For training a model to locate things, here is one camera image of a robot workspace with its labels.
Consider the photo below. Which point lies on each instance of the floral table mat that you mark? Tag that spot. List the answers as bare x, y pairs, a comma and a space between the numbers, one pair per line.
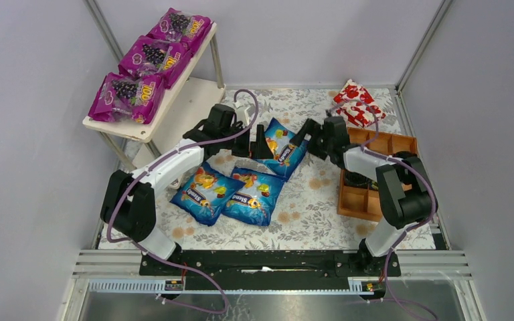
305, 216

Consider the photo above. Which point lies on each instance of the wooden compartment tray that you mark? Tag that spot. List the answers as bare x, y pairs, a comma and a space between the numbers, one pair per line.
362, 202

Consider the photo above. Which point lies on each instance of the red poppy folded cloth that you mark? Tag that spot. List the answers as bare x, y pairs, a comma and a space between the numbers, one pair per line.
358, 107

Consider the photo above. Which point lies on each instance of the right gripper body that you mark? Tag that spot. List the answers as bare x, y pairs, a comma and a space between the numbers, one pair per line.
314, 139

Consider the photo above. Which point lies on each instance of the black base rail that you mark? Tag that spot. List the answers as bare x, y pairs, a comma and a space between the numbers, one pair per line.
316, 270

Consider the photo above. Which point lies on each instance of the blue candy bag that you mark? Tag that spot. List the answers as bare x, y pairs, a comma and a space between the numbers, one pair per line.
205, 194
287, 156
255, 202

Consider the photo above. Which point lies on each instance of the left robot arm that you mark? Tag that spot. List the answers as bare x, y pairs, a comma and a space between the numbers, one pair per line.
129, 203

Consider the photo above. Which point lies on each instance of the white two-tier shelf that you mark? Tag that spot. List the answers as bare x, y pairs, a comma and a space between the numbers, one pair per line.
182, 107

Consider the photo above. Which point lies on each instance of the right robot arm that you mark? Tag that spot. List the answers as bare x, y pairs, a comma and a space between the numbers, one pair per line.
406, 198

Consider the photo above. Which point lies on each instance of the purple candy bag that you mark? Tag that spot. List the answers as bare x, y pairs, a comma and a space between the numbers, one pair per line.
181, 27
149, 56
123, 98

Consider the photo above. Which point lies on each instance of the aluminium frame post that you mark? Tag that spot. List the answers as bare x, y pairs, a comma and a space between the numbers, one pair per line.
432, 28

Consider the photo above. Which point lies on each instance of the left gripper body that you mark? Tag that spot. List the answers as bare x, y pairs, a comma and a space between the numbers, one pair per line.
243, 144

